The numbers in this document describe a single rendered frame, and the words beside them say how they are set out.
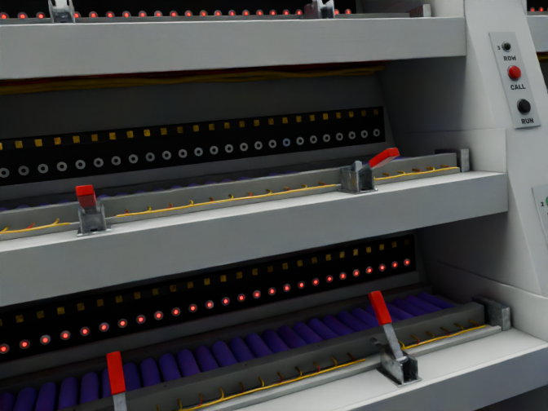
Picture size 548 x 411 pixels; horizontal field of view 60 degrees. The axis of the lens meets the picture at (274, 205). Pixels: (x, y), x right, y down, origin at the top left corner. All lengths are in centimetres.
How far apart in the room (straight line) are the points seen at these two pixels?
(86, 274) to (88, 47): 21
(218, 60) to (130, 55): 9
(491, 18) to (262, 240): 40
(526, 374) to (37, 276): 49
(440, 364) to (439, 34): 37
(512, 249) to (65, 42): 52
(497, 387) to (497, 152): 26
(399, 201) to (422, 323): 15
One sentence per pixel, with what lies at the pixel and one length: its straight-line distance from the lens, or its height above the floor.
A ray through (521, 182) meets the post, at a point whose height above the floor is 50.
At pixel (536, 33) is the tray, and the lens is 73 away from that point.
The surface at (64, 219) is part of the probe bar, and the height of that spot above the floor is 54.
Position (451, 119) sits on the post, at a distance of 67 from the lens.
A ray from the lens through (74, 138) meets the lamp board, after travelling 61.
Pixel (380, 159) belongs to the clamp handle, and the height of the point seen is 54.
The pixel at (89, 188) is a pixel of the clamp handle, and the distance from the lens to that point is 38.
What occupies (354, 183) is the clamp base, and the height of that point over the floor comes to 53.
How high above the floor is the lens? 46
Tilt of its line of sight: 8 degrees up
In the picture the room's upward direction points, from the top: 11 degrees counter-clockwise
